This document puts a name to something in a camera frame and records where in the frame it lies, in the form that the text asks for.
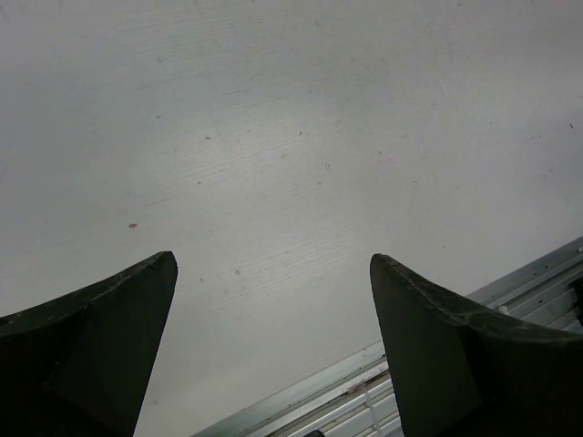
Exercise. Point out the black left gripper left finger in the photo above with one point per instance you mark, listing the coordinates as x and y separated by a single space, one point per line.
79 365

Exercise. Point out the aluminium table frame rails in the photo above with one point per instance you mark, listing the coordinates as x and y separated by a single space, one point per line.
355 396

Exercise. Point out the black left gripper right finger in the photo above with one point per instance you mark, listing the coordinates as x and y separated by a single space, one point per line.
461 369

